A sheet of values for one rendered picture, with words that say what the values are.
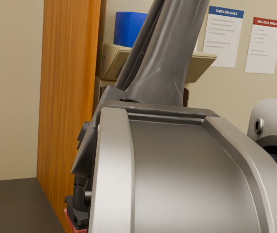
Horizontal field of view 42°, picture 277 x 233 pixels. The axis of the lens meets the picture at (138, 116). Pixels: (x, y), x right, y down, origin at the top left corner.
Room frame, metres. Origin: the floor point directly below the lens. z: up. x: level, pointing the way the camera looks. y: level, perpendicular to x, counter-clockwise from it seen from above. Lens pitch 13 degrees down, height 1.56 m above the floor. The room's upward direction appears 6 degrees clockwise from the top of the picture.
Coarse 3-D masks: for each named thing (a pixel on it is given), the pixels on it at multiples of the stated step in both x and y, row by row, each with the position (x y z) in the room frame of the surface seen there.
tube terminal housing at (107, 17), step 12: (108, 0) 1.04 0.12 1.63; (120, 0) 1.06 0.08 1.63; (132, 0) 1.08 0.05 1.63; (144, 0) 1.09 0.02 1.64; (108, 12) 1.04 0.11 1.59; (144, 12) 1.10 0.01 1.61; (108, 24) 1.04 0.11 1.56; (108, 36) 1.04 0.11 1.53; (96, 60) 1.07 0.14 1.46; (96, 72) 1.07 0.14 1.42; (96, 84) 1.06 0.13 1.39; (108, 84) 1.05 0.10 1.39; (96, 96) 1.05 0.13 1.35; (96, 108) 1.05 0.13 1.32
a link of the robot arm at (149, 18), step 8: (160, 0) 0.61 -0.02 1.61; (152, 8) 0.62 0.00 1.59; (160, 8) 0.62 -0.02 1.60; (152, 16) 0.62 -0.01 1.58; (144, 24) 0.63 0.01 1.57; (152, 24) 0.62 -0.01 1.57; (144, 32) 0.62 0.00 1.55; (152, 32) 0.62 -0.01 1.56; (136, 40) 0.64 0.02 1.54; (144, 40) 0.63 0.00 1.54; (136, 48) 0.63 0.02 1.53; (144, 48) 0.63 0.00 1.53; (128, 56) 0.65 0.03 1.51; (136, 56) 0.63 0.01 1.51; (128, 64) 0.63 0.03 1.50; (136, 64) 0.63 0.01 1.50; (128, 72) 0.64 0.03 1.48; (136, 72) 0.63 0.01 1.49; (120, 80) 0.64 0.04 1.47; (128, 80) 0.64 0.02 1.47; (120, 88) 0.64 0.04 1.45
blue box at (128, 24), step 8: (120, 16) 1.01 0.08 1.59; (128, 16) 0.97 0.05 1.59; (136, 16) 0.96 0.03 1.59; (144, 16) 0.97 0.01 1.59; (120, 24) 1.01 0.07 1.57; (128, 24) 0.97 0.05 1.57; (136, 24) 0.96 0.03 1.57; (120, 32) 1.00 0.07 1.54; (128, 32) 0.96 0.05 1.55; (136, 32) 0.97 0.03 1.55; (120, 40) 1.00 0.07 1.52; (128, 40) 0.96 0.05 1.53
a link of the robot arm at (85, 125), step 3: (84, 123) 0.67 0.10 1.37; (87, 123) 0.68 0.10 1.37; (84, 126) 0.67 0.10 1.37; (87, 126) 0.67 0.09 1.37; (81, 129) 0.67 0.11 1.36; (84, 129) 0.67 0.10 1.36; (81, 132) 0.67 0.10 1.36; (84, 132) 0.67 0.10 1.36; (78, 135) 0.68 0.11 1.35; (81, 135) 0.67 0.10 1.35; (84, 135) 0.67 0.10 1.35; (78, 138) 0.67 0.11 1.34; (81, 138) 0.67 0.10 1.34; (81, 141) 0.67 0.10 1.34; (78, 144) 0.67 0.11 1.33; (78, 147) 0.67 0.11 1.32
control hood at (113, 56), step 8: (104, 48) 1.03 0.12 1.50; (112, 48) 0.97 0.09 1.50; (120, 48) 0.94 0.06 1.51; (128, 48) 0.95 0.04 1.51; (104, 56) 1.02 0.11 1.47; (112, 56) 0.97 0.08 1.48; (120, 56) 0.96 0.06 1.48; (192, 56) 1.05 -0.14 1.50; (200, 56) 1.06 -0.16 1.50; (208, 56) 1.07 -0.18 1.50; (216, 56) 1.09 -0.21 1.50; (104, 64) 1.02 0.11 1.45; (112, 64) 0.97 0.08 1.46; (120, 64) 0.98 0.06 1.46; (192, 64) 1.08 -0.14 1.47; (200, 64) 1.09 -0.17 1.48; (208, 64) 1.10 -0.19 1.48; (104, 72) 1.01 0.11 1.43; (112, 72) 1.00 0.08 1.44; (192, 72) 1.11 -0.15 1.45; (200, 72) 1.12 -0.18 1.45; (192, 80) 1.15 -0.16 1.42
